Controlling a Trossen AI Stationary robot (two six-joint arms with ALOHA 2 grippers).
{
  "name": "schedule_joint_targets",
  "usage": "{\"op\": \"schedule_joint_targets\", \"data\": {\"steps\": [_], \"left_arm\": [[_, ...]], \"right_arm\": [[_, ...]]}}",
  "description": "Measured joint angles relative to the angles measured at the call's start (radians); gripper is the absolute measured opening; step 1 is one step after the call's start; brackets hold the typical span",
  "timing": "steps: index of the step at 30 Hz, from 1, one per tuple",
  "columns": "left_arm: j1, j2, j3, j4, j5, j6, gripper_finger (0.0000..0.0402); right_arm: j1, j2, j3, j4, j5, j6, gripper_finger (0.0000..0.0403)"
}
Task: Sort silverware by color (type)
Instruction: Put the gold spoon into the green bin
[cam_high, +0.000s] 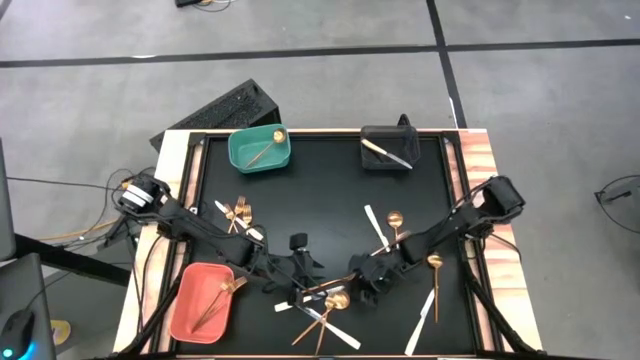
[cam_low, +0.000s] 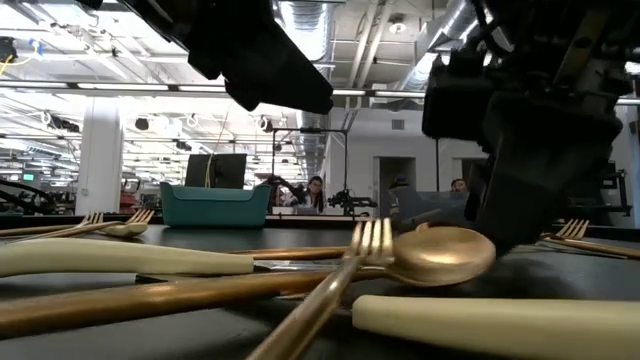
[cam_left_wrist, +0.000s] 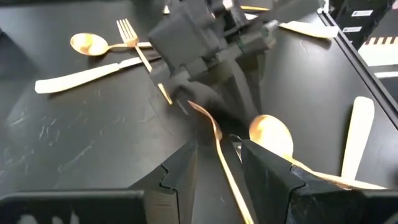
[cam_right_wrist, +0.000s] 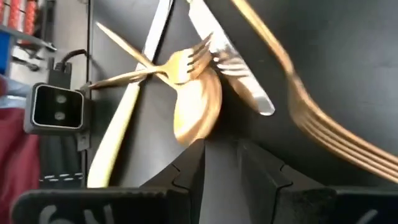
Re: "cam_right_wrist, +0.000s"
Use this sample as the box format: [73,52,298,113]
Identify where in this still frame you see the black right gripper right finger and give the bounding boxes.
[238,140,398,224]

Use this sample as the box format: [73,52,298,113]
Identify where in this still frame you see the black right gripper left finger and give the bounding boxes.
[11,139,206,224]

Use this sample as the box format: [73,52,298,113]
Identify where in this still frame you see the cream-handled silver table knife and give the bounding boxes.
[186,0,276,116]
[86,0,175,189]

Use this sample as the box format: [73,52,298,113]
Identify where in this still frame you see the gold fork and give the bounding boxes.
[88,32,215,91]
[229,0,398,184]

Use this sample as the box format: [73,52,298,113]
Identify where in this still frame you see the gold spoon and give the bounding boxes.
[95,21,223,147]

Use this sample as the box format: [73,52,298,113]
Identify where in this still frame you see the dark red object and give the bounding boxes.
[0,107,41,224]

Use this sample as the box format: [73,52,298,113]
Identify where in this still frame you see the black table mat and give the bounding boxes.
[88,0,398,190]

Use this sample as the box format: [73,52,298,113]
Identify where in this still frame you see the grey shelf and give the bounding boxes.
[0,24,58,52]

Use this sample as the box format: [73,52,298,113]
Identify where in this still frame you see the blue box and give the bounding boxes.
[0,30,15,77]

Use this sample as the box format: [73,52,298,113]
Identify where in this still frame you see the red spools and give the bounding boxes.
[0,0,40,35]

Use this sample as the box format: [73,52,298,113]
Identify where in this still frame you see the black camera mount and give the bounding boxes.
[39,133,91,189]

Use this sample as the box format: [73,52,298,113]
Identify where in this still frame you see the black table-level camera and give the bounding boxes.
[24,82,93,135]

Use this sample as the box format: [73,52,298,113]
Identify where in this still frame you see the black camera cable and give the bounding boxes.
[58,49,91,73]

